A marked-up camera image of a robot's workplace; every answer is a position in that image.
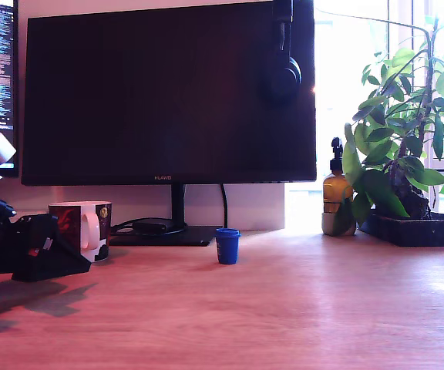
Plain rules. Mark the small white cup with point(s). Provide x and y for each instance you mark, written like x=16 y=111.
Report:
x=328 y=225

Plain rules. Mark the black headphones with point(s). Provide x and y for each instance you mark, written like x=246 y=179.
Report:
x=283 y=77

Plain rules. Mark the black plant tray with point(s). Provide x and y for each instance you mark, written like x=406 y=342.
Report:
x=418 y=231

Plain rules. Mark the small black hub box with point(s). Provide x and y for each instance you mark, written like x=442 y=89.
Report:
x=149 y=226

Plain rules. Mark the blue coffee capsule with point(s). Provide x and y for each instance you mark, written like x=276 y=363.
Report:
x=227 y=248

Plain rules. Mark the amber pump bottle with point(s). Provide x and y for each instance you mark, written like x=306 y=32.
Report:
x=335 y=190

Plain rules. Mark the black monitor stand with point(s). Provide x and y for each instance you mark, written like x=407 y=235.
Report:
x=177 y=208

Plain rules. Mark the green potted plant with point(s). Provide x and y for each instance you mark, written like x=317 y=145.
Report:
x=384 y=189

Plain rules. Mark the large black monitor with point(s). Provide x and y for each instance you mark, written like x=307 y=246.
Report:
x=149 y=96

